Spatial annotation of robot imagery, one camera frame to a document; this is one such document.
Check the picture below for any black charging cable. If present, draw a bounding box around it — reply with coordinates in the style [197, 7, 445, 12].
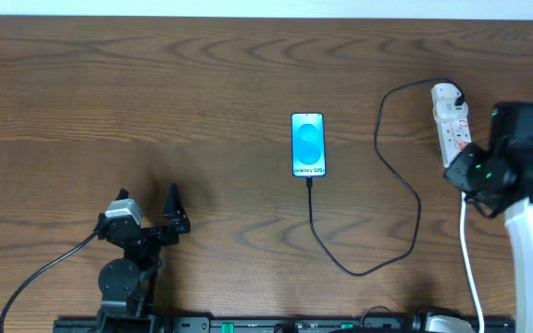
[304, 76, 466, 278]

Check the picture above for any blue screen smartphone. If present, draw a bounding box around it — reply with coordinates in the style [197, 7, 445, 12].
[291, 113, 327, 178]

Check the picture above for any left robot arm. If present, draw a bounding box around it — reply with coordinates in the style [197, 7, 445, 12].
[94, 183, 191, 332]

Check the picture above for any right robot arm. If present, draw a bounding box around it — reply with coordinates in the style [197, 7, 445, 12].
[444, 102, 533, 332]

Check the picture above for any white charger plug adapter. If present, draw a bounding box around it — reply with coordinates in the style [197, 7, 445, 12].
[431, 82, 462, 105]

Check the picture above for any white power strip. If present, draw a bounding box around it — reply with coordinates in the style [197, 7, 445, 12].
[433, 99, 472, 168]

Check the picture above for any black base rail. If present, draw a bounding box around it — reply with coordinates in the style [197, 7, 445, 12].
[53, 314, 517, 333]

